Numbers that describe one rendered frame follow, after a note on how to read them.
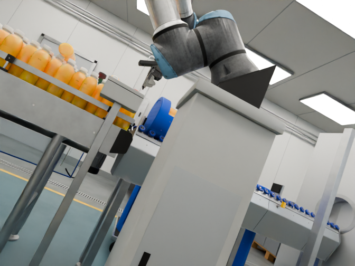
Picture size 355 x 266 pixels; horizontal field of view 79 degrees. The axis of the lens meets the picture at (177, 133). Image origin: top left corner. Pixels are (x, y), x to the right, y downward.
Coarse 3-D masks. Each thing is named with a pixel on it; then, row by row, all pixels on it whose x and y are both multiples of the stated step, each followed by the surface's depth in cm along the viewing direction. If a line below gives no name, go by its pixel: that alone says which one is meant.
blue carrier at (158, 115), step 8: (160, 104) 140; (168, 104) 140; (152, 112) 150; (160, 112) 135; (168, 112) 138; (152, 120) 139; (160, 120) 136; (168, 120) 137; (152, 128) 138; (160, 128) 138; (168, 128) 139
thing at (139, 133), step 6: (138, 132) 134; (144, 138) 134; (150, 138) 136; (156, 144) 137; (258, 192) 169; (270, 198) 173; (276, 198) 177; (288, 204) 183; (294, 210) 183; (306, 216) 188; (330, 228) 200
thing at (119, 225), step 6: (138, 186) 188; (132, 192) 193; (138, 192) 206; (132, 198) 187; (126, 204) 191; (132, 204) 203; (126, 210) 185; (120, 216) 189; (126, 216) 201; (120, 222) 184; (120, 228) 181
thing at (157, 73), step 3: (153, 66) 128; (156, 66) 129; (150, 69) 131; (156, 69) 129; (159, 69) 130; (153, 72) 129; (156, 72) 130; (159, 72) 131; (153, 75) 131; (156, 75) 130; (159, 75) 130; (162, 75) 131; (156, 78) 135; (159, 78) 131
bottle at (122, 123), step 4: (124, 112) 123; (128, 112) 123; (132, 116) 124; (120, 120) 122; (124, 120) 122; (116, 124) 123; (120, 124) 121; (124, 124) 122; (128, 124) 124; (124, 128) 122
